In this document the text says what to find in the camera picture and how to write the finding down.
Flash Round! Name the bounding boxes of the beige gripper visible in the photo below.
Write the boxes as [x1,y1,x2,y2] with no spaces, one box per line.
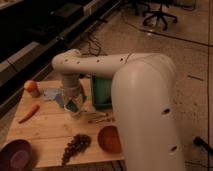
[61,85,88,114]

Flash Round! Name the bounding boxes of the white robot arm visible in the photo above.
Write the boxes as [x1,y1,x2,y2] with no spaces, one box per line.
[52,49,186,171]

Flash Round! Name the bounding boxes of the white paper cup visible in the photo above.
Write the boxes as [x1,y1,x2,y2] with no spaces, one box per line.
[71,110,82,118]

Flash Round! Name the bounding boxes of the orange fruit on cup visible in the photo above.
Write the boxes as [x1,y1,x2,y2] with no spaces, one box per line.
[24,80,40,98]

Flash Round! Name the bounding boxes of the wooden utensils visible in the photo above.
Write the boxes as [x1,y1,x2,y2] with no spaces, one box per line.
[82,112,115,124]

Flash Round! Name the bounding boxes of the green plastic tray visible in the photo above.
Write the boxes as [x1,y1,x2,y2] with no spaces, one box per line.
[91,76,112,109]

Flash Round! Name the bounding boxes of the blue cloth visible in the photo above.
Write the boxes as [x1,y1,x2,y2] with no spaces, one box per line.
[43,88,64,108]

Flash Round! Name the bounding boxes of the bunch of dark grapes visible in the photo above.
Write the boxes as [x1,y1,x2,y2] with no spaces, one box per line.
[61,134,91,166]

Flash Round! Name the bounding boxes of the orange carrot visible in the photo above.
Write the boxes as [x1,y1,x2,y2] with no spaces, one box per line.
[18,104,40,124]

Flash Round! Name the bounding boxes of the red-brown bowl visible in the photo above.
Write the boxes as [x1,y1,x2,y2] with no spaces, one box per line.
[97,125,122,154]

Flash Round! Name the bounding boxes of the purple bowl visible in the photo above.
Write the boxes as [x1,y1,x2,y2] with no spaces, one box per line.
[0,139,32,171]

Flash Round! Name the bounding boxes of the black office chair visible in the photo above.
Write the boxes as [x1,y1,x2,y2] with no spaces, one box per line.
[143,0,178,31]

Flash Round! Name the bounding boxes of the black object on floor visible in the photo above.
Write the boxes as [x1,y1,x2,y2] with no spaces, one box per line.
[193,136,213,156]

